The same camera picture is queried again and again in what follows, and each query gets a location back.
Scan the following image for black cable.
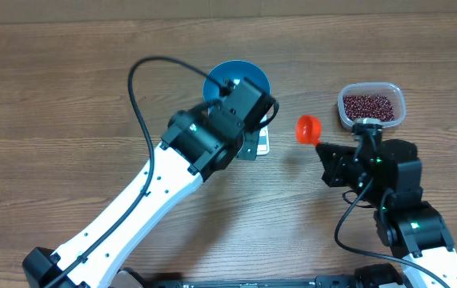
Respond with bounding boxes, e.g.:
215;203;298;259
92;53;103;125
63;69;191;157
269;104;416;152
334;131;451;288
43;56;281;288

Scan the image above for right black cable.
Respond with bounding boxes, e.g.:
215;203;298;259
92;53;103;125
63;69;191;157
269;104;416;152
334;131;451;288

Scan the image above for clear plastic container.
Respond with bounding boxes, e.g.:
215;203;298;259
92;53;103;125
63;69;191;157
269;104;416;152
337;82;407;130

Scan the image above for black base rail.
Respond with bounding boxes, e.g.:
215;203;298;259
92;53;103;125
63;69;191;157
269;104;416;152
107;262;405;288

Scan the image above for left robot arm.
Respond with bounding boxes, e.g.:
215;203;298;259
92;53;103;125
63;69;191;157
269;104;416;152
22;100;270;287

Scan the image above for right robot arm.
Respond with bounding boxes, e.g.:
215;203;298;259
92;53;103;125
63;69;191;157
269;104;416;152
315;139;457;287

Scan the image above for red beans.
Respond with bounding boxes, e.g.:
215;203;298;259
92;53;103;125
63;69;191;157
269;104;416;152
343;94;395;122

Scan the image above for red scoop with blue handle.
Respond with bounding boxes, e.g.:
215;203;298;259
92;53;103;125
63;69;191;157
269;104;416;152
295;115;322;146

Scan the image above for left black cable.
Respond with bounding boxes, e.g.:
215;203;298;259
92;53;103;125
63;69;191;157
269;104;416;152
43;56;281;288

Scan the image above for white digital kitchen scale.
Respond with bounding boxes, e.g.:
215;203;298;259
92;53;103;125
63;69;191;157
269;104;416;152
256;126;270;156

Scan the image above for blue metal bowl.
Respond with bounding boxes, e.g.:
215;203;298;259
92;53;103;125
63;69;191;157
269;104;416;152
203;60;271;104

